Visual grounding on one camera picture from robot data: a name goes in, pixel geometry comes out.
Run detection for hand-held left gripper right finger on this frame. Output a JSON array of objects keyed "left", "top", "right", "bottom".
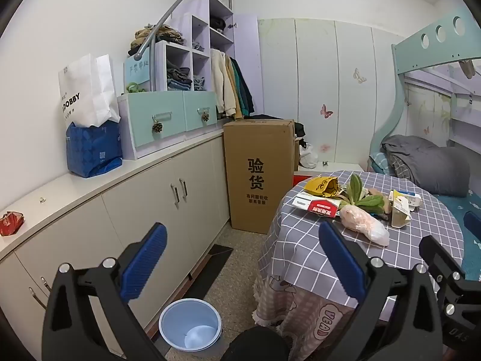
[{"left": 319, "top": 220, "right": 448, "bottom": 361}]

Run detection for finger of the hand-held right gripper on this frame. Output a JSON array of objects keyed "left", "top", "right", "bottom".
[
  {"left": 419, "top": 235, "right": 467, "bottom": 291},
  {"left": 463, "top": 211, "right": 481, "bottom": 242}
]

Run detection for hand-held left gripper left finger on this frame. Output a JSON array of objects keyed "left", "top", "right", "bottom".
[{"left": 42, "top": 223, "right": 168, "bottom": 361}]

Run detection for pink plastic bag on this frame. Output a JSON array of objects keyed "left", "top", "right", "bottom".
[{"left": 339, "top": 205, "right": 390, "bottom": 247}]

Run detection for red and white box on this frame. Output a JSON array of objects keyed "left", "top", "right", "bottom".
[{"left": 291, "top": 192, "right": 342, "bottom": 218}]

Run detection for light blue trash bin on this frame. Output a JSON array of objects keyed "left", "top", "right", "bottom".
[{"left": 158, "top": 298, "right": 222, "bottom": 358}]

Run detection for green leafy vegetable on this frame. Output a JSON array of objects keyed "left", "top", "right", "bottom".
[{"left": 334, "top": 174, "right": 393, "bottom": 215}]

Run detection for table with grey checked cloth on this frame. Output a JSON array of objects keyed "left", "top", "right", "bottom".
[{"left": 253, "top": 171, "right": 467, "bottom": 337}]

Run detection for beige drink carton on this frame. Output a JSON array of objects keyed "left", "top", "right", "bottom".
[{"left": 391, "top": 197, "right": 410, "bottom": 229}]

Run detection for white low cabinet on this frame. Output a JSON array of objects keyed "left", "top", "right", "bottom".
[{"left": 0, "top": 128, "right": 231, "bottom": 361}]

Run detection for white carton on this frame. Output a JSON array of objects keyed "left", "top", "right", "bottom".
[{"left": 388, "top": 189, "right": 421, "bottom": 211}]

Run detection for grey blanket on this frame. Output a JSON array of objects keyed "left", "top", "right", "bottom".
[{"left": 380, "top": 134, "right": 471, "bottom": 197}]

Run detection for yellow snack packet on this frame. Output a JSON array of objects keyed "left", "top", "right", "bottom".
[{"left": 303, "top": 175, "right": 341, "bottom": 199}]

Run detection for white plastic bag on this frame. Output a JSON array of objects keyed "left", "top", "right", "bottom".
[{"left": 299, "top": 142, "right": 319, "bottom": 169}]

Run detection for dark cloth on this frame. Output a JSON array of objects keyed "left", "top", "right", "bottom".
[{"left": 221, "top": 326, "right": 292, "bottom": 361}]

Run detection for blue plastic package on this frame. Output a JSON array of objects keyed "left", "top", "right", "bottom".
[{"left": 66, "top": 120, "right": 123, "bottom": 178}]

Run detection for tall cardboard box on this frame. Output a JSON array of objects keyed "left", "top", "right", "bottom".
[{"left": 222, "top": 119, "right": 300, "bottom": 235}]

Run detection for red wrapper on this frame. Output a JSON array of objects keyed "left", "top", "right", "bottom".
[{"left": 0, "top": 211, "right": 25, "bottom": 237}]

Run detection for black clothes heap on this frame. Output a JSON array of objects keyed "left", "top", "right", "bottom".
[{"left": 252, "top": 114, "right": 307, "bottom": 138}]

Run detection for teal drawer unit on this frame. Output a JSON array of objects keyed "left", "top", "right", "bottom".
[{"left": 116, "top": 90, "right": 218, "bottom": 160}]

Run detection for brown hanging object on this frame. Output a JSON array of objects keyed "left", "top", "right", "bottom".
[{"left": 458, "top": 58, "right": 476, "bottom": 79}]

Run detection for white paper shopping bag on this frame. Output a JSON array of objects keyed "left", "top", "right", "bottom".
[{"left": 58, "top": 53, "right": 121, "bottom": 128}]

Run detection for white wardrobe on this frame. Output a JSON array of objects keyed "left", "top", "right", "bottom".
[{"left": 233, "top": 13, "right": 401, "bottom": 174}]

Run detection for folded clothes in shelf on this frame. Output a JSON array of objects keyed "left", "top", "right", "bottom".
[{"left": 166, "top": 67, "right": 207, "bottom": 91}]

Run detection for teal bunk bed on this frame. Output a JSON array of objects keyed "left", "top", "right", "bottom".
[{"left": 366, "top": 8, "right": 481, "bottom": 282}]

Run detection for teal sign board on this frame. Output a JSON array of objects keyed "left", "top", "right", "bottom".
[{"left": 124, "top": 53, "right": 155, "bottom": 84}]

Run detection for cream hanging jacket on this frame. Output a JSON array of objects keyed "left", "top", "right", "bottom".
[{"left": 210, "top": 49, "right": 238, "bottom": 119}]

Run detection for dark green hanging clothes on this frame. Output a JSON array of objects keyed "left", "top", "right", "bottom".
[{"left": 229, "top": 57, "right": 255, "bottom": 117}]

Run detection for pile of clothes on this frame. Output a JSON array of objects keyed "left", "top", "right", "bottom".
[{"left": 128, "top": 24, "right": 185, "bottom": 57}]

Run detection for grey metal handrail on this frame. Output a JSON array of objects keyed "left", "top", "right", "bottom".
[{"left": 136, "top": 0, "right": 234, "bottom": 93}]

